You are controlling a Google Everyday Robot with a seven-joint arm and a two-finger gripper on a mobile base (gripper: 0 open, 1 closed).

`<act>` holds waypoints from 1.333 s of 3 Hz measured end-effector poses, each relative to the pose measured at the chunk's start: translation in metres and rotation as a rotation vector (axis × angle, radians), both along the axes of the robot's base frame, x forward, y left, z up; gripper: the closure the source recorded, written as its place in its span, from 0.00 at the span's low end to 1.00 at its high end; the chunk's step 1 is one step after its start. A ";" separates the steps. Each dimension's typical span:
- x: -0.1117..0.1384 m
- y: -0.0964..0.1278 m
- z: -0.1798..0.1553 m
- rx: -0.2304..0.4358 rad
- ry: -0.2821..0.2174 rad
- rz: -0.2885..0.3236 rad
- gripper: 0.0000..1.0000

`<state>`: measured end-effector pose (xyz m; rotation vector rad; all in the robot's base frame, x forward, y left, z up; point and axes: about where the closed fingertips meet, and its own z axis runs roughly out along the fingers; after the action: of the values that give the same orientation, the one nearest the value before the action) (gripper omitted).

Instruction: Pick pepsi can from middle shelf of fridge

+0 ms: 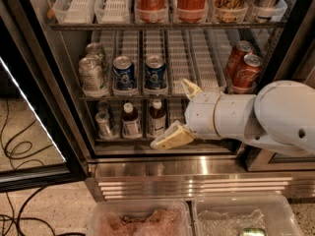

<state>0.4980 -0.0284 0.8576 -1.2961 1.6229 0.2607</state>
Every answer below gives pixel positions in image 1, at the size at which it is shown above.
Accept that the red coke can front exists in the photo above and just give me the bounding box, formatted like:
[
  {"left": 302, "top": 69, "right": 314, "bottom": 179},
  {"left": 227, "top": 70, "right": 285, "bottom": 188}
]
[{"left": 232, "top": 54, "right": 262, "bottom": 89}]

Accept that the clear plastic bin right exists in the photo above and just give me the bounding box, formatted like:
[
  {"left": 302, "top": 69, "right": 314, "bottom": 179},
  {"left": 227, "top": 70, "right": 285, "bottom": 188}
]
[{"left": 192, "top": 193, "right": 304, "bottom": 236}]

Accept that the slim silver can front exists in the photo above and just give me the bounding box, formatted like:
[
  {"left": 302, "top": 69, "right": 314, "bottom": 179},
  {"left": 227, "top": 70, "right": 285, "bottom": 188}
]
[{"left": 95, "top": 111, "right": 113, "bottom": 138}]

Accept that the clear plastic bin left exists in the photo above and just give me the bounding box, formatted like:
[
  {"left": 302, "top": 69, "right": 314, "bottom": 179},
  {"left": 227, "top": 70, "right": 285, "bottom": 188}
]
[{"left": 87, "top": 200, "right": 192, "bottom": 236}]

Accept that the red coke can rear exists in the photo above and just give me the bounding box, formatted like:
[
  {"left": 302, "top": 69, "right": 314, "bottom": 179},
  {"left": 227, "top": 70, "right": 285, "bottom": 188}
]
[{"left": 226, "top": 40, "right": 254, "bottom": 79}]

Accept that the green can in bin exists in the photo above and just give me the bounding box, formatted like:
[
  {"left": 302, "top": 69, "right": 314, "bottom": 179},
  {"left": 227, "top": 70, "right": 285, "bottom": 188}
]
[{"left": 239, "top": 228, "right": 267, "bottom": 236}]

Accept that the brown bottle right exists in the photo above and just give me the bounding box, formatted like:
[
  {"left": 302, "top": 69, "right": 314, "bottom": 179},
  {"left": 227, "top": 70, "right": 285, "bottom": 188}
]
[{"left": 149, "top": 99, "right": 166, "bottom": 137}]

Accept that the slim silver can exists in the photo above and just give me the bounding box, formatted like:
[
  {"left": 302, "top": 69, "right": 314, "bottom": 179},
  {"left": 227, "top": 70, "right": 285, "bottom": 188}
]
[
  {"left": 96, "top": 100, "right": 113, "bottom": 120},
  {"left": 95, "top": 111, "right": 113, "bottom": 138}
]

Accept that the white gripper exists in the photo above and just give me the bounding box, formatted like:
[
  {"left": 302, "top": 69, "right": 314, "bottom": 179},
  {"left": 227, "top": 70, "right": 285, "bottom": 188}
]
[{"left": 151, "top": 79, "right": 221, "bottom": 150}]

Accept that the slim silver can rear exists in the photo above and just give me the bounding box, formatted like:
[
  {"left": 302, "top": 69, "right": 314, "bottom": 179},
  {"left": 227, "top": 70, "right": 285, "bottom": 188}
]
[{"left": 96, "top": 100, "right": 113, "bottom": 120}]

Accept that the blue pepsi can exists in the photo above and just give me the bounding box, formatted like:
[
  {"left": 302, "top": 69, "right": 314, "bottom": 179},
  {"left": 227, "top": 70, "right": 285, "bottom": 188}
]
[
  {"left": 113, "top": 55, "right": 136, "bottom": 90},
  {"left": 145, "top": 55, "right": 166, "bottom": 89}
]

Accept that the brown bottle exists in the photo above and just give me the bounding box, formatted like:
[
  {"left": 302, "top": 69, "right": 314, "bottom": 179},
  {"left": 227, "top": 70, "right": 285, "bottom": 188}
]
[
  {"left": 122, "top": 102, "right": 142, "bottom": 139},
  {"left": 149, "top": 99, "right": 166, "bottom": 137}
]

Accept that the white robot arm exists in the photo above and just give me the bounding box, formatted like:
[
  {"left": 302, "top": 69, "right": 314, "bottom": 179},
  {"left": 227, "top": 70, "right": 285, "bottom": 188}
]
[{"left": 151, "top": 79, "right": 315, "bottom": 155}]

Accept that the silver can rear left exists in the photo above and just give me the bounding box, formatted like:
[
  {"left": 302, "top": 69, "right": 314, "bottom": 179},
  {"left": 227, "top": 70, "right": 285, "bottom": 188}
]
[{"left": 86, "top": 42, "right": 106, "bottom": 69}]

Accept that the clear plastic bin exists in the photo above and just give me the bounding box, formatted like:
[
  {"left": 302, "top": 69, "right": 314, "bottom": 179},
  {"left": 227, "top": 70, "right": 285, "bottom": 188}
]
[
  {"left": 87, "top": 200, "right": 192, "bottom": 236},
  {"left": 192, "top": 193, "right": 304, "bottom": 236}
]

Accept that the silver can front left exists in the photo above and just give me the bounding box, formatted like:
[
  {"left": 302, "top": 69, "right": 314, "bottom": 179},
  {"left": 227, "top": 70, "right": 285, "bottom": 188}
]
[{"left": 79, "top": 56, "right": 105, "bottom": 91}]

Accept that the black floor cable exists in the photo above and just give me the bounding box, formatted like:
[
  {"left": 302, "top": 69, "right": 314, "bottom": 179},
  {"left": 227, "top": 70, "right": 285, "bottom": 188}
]
[{"left": 0, "top": 98, "right": 87, "bottom": 236}]

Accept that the steel fridge cabinet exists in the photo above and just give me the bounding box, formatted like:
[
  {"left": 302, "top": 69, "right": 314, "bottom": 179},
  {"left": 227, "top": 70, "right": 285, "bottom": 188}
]
[{"left": 0, "top": 0, "right": 315, "bottom": 203}]

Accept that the brown bottle left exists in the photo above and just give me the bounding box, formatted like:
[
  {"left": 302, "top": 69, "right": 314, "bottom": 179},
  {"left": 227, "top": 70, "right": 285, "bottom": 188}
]
[{"left": 122, "top": 102, "right": 142, "bottom": 139}]

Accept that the open glass fridge door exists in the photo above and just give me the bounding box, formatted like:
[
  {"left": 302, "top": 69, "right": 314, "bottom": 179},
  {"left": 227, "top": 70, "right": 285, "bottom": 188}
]
[{"left": 0, "top": 0, "right": 87, "bottom": 192}]

